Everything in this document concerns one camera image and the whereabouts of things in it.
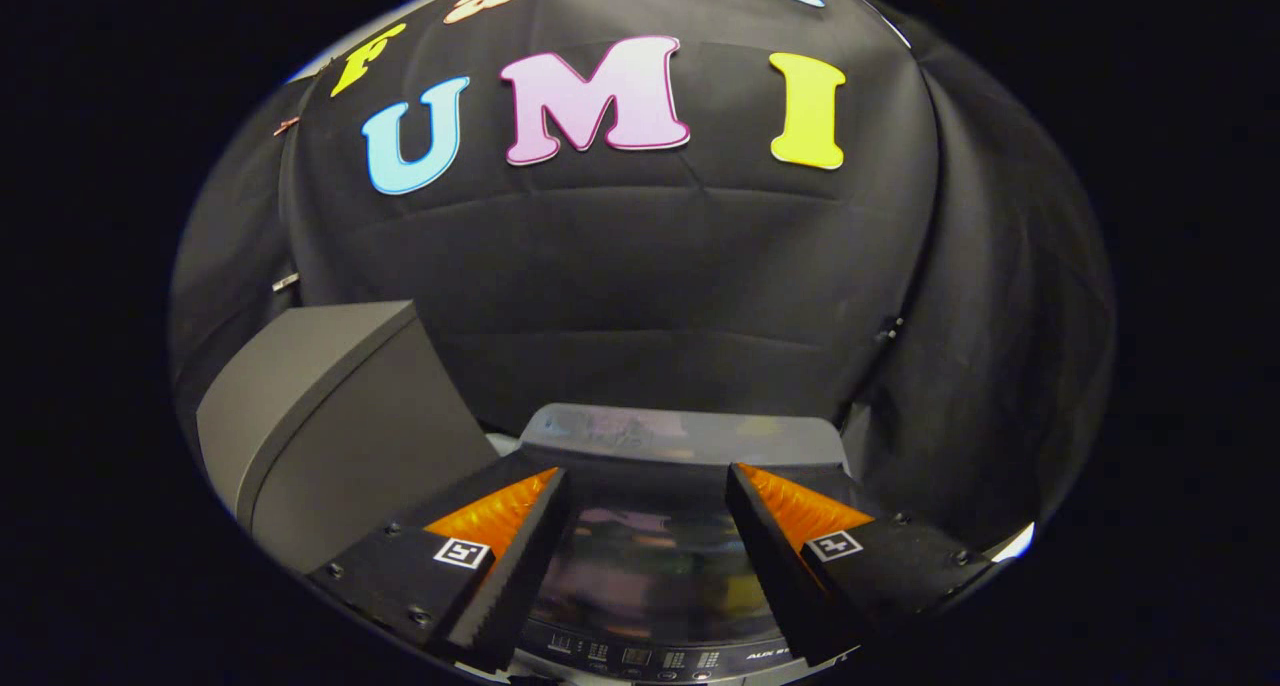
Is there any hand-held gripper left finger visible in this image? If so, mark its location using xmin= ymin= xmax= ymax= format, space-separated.
xmin=305 ymin=466 xmax=573 ymax=673

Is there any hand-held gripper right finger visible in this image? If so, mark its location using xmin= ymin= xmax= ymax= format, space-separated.
xmin=725 ymin=461 xmax=1003 ymax=669

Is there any grey washing machine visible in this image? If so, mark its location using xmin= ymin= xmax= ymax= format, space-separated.
xmin=490 ymin=403 xmax=861 ymax=685

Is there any grey cabinet box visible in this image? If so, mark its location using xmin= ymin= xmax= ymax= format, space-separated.
xmin=196 ymin=300 xmax=501 ymax=577

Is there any black backdrop cloth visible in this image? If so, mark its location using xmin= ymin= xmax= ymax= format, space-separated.
xmin=168 ymin=0 xmax=1117 ymax=557

